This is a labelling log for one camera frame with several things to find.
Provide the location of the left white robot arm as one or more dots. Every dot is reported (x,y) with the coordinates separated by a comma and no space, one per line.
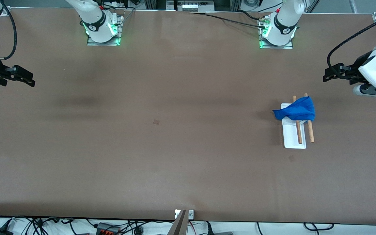
(282,23)

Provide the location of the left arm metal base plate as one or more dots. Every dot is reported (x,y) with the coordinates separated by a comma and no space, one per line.
(277,47)

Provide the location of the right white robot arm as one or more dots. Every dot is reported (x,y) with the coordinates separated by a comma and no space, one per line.
(96,19)

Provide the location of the white power strip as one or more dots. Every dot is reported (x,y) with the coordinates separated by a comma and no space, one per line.
(191,6)

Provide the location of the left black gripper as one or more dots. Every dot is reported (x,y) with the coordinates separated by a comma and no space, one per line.
(353,70)

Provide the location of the aluminium frame post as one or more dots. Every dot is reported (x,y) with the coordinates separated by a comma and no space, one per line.
(352,6)
(150,4)
(312,5)
(235,5)

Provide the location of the white rack with wooden bars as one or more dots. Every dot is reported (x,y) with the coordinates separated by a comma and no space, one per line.
(293,138)

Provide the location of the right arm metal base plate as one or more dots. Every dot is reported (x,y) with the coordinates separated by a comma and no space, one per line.
(103,43)

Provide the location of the grey camera mount pole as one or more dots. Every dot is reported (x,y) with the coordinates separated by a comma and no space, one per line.
(179,227)

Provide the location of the small metal mount bracket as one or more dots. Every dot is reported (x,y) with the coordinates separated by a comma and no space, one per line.
(191,214)

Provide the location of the blue microfibre towel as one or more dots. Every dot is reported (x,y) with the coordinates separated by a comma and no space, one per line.
(299,111)

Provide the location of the round black plug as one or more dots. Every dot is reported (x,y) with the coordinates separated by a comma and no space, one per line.
(138,231)

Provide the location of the black orange connector box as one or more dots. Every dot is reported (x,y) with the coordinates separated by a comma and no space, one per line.
(108,229)

